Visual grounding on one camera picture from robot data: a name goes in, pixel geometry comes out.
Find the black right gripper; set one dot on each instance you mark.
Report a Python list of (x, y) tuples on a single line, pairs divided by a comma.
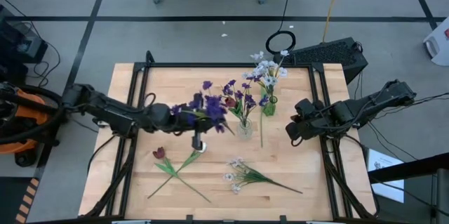
[(314, 118)]

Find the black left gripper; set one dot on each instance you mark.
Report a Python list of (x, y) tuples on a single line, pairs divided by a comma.
[(186, 124)]

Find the purple artificial flower bunch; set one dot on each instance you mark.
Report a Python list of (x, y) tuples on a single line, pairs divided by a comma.
[(249, 99), (214, 109)]

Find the white artificial flower bunch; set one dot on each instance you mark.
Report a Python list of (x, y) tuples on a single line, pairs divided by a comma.
[(268, 80), (252, 176)]

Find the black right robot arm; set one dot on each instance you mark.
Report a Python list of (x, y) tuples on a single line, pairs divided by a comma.
[(365, 110)]

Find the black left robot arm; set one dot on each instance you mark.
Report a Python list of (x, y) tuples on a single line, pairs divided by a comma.
[(105, 108)]

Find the green glass vase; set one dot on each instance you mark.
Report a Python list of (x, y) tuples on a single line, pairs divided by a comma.
[(269, 110)]

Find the clear glass vase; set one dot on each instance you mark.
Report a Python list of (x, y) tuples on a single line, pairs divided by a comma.
[(245, 132)]

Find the black perforated computer case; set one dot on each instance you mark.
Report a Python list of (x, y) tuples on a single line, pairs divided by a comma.
[(322, 53)]

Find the white printed paper sheet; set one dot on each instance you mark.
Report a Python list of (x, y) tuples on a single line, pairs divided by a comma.
[(386, 189)]

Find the white plastic container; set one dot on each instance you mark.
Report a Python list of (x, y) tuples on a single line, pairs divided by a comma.
[(440, 45)]

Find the orange and black machine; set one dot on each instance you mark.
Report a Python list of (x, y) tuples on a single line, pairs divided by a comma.
[(24, 111)]

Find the black equipment box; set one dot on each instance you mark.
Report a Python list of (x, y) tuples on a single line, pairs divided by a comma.
[(17, 38)]

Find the black aluminium table frame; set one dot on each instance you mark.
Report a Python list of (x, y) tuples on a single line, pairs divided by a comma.
[(228, 65)]

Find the black metal rail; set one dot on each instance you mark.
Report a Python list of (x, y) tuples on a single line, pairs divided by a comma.
[(410, 168)]

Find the grey metal post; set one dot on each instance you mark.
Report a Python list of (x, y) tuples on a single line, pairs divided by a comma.
[(442, 196)]

